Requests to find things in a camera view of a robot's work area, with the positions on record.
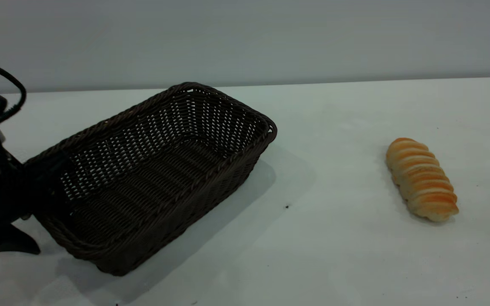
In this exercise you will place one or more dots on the ridged golden bread roll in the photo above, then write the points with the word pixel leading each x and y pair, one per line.
pixel 421 180

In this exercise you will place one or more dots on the dark brown woven basket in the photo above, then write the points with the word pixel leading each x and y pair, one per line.
pixel 164 182

